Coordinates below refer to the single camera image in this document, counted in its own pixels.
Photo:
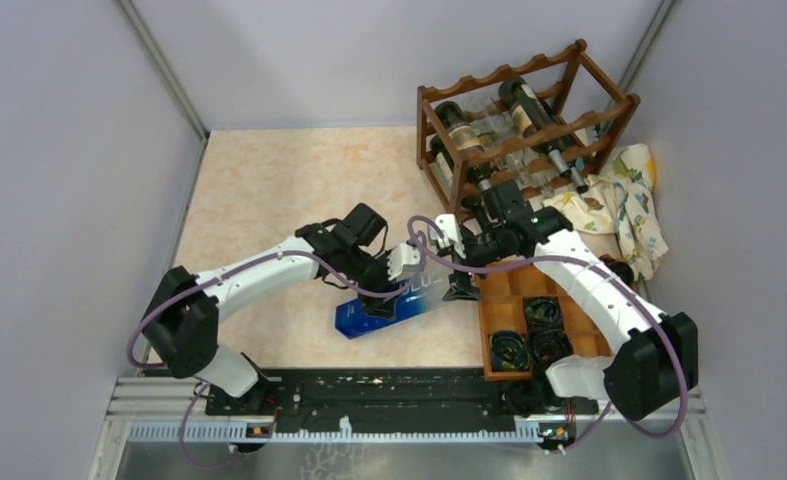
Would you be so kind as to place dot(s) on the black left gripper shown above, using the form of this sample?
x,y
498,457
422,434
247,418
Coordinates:
x,y
380,306

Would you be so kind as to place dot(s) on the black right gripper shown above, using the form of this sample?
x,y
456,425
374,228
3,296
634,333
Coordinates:
x,y
461,287

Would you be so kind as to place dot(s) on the clear blue vodka bottle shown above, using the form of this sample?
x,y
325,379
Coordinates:
x,y
424,295

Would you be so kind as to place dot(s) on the square clear glass bottle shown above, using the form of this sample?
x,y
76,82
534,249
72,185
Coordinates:
x,y
534,170

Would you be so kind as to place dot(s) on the green wine bottle dark label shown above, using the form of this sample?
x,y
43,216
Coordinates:
x,y
465,138

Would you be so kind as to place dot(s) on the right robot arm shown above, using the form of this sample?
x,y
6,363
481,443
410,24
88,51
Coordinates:
x,y
655,354

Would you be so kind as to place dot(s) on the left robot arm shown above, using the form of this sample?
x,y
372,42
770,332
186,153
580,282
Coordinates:
x,y
182,321

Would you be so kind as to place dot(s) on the wooden wine rack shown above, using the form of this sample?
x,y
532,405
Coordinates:
x,y
590,136

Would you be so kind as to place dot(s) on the wooden compartment tray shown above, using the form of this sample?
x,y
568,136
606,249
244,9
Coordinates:
x,y
501,308

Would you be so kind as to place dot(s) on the rolled dark patterned tie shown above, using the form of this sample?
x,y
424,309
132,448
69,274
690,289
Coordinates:
x,y
508,352

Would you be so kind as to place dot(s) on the rolled green patterned tie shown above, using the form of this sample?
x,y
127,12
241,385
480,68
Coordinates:
x,y
542,313

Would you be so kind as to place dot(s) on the rolled dark striped tie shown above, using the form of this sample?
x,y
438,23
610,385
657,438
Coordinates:
x,y
548,346

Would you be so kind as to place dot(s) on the dinosaur print cloth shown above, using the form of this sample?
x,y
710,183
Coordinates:
x,y
619,203

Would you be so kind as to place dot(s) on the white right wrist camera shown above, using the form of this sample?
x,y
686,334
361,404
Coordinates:
x,y
445,235

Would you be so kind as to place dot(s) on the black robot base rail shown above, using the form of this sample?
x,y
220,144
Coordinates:
x,y
392,401

